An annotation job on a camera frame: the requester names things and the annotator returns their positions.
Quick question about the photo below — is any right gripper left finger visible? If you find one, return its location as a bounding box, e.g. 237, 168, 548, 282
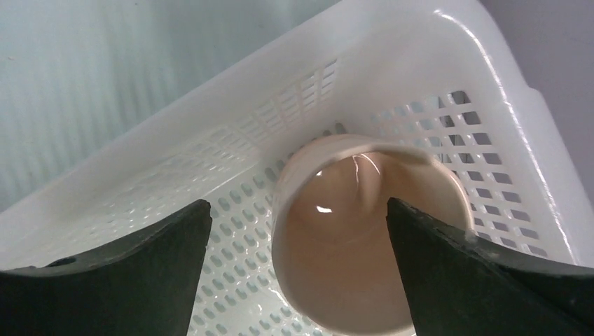
1, 199, 212, 335

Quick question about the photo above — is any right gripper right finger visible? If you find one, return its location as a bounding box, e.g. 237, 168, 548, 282
386, 198, 593, 335

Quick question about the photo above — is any pink mug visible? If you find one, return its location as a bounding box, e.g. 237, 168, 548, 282
272, 134, 474, 335

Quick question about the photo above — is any white plastic basket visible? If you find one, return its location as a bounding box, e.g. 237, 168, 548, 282
1, 1, 593, 335

